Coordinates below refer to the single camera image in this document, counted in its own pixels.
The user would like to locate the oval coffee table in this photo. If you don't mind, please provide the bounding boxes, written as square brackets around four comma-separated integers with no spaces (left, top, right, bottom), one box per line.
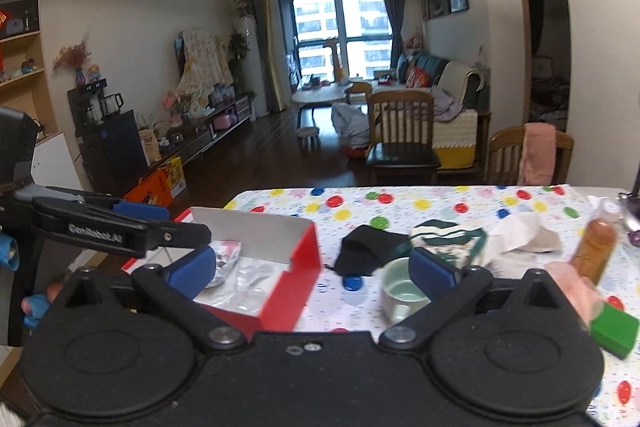
[291,84,373,108]

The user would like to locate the green block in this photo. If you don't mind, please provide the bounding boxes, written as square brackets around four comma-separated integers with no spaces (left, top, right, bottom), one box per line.
[590,302,640,360]

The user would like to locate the lavender clothes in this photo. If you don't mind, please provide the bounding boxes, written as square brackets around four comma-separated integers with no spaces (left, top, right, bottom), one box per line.
[431,87,463,122]

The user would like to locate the large window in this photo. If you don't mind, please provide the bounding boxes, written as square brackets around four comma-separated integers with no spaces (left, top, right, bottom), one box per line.
[277,0,393,90]

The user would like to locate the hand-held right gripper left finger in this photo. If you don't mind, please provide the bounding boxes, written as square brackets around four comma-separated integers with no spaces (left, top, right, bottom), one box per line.
[47,246,247,352]

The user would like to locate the pale green ceramic cup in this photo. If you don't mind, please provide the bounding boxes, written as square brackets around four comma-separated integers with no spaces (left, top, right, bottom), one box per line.
[381,257,433,327]

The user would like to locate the vase of dried flowers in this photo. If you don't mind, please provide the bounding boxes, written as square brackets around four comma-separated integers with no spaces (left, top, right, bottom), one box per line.
[52,32,93,88]

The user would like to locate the orange drink bottle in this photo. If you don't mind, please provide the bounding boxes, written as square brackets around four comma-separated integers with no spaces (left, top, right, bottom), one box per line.
[570,199,621,285]

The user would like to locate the small wooden stool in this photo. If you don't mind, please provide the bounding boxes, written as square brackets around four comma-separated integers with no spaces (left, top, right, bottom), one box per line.
[296,126,321,150]

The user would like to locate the floral cloth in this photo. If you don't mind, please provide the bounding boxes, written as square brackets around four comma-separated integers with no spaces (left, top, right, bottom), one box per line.
[175,27,235,108]

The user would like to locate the glass kettle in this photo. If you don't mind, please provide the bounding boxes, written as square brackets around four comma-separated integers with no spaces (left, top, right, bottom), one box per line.
[99,93,125,118]

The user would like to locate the white cloth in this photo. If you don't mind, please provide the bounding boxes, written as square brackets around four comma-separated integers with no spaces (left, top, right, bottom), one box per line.
[482,212,563,265]

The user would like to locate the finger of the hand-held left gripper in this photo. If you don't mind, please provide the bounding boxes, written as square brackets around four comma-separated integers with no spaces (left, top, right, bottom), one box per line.
[45,186,171,223]
[32,197,213,259]

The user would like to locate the patterned plastic packet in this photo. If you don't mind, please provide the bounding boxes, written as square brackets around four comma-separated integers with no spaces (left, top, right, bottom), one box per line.
[202,239,243,289]

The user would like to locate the cream blanket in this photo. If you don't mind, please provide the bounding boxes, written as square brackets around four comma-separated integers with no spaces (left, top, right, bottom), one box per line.
[432,61,486,108]

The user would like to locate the pink bag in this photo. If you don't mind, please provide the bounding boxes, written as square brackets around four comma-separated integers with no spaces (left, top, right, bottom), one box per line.
[212,108,238,132]

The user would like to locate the person's left hand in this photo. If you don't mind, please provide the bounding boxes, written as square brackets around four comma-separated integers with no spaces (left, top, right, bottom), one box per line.
[20,281,66,332]

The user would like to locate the black cloth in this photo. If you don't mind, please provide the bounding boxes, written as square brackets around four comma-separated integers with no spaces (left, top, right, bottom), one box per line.
[334,225,412,278]

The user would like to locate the wooden chair with dark seat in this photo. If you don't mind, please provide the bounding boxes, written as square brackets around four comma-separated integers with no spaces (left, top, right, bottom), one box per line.
[365,89,442,185]

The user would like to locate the grey curtain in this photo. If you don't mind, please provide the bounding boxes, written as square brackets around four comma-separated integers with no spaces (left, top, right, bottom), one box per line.
[378,0,407,58]
[248,0,286,112]

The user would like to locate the dark green sofa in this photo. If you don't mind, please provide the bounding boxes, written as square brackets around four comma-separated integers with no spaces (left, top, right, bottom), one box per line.
[397,52,493,170]

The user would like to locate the pink towel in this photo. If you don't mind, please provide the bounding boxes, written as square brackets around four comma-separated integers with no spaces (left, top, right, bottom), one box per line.
[517,123,557,186]

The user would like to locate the yellow carton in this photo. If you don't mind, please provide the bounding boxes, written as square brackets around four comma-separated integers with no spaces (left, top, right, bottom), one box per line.
[157,155,187,198]

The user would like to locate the giraffe toy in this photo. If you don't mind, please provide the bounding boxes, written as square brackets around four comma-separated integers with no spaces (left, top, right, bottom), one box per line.
[324,36,351,82]

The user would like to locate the wooden shelf unit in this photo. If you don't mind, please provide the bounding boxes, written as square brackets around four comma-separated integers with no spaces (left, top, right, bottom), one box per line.
[0,0,83,192]

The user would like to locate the small wooden chair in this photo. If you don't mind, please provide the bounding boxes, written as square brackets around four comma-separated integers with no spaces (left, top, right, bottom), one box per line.
[345,81,373,106]

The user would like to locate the green striped white sock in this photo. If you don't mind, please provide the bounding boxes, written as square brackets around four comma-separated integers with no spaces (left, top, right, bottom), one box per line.
[409,218,488,268]

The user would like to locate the cream and yellow crochet cover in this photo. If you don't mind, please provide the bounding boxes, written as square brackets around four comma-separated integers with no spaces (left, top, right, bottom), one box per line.
[432,109,481,170]

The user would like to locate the black cabinet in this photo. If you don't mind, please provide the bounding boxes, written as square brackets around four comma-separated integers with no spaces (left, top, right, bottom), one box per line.
[67,79,151,198]

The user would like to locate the red cardboard box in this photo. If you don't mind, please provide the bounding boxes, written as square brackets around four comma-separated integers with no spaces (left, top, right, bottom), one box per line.
[121,206,322,333]

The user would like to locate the grey desk lamp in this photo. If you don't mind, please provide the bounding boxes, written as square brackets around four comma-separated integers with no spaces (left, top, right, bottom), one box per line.
[617,167,640,233]

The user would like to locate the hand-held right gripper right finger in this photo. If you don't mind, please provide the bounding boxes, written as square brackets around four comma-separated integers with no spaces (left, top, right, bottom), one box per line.
[378,249,593,348]

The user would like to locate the colourful dotted tablecloth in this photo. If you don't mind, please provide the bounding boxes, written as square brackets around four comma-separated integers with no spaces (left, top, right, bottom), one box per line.
[222,183,640,427]

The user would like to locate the orange carton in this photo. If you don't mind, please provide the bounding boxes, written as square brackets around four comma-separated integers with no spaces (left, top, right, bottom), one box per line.
[122,168,175,208]

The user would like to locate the brown paper bag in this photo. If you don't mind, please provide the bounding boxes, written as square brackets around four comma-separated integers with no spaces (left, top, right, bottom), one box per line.
[137,128,162,166]

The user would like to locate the white bag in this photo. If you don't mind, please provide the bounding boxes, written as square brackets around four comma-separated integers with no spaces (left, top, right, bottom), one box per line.
[331,102,372,148]

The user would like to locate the pink fuzzy cloth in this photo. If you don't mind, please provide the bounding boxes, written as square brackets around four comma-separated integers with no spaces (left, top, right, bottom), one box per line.
[542,259,603,325]

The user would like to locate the dark television stand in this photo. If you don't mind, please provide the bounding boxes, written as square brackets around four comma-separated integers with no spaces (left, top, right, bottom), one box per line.
[150,92,256,168]

